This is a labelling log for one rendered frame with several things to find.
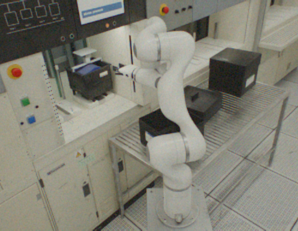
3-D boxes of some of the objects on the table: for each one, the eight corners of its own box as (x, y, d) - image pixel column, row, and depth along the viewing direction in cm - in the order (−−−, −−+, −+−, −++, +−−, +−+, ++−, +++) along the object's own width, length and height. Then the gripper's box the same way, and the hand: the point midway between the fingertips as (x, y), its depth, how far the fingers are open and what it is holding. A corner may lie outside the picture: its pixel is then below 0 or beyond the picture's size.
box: (240, 98, 213) (245, 66, 199) (206, 88, 229) (208, 58, 216) (256, 83, 231) (262, 53, 217) (223, 75, 247) (227, 46, 233)
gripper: (148, 63, 158) (125, 56, 169) (126, 73, 149) (104, 65, 160) (149, 76, 162) (127, 68, 173) (127, 86, 153) (106, 77, 164)
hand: (118, 67), depth 165 cm, fingers open, 4 cm apart
